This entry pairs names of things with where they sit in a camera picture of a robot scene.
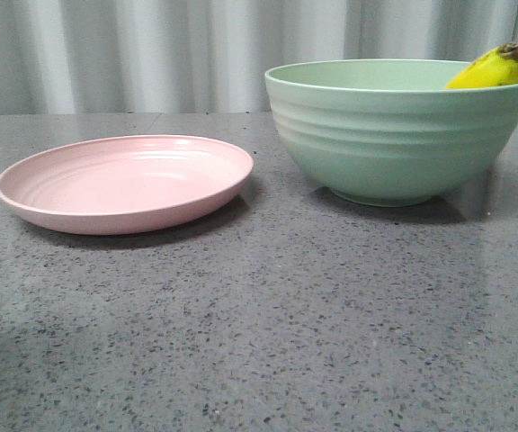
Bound white curtain backdrop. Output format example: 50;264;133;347
0;1;518;114

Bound yellow banana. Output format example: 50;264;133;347
445;42;518;89

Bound green ribbed bowl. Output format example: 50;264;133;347
264;58;518;207

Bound pink plate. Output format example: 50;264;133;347
0;135;254;235

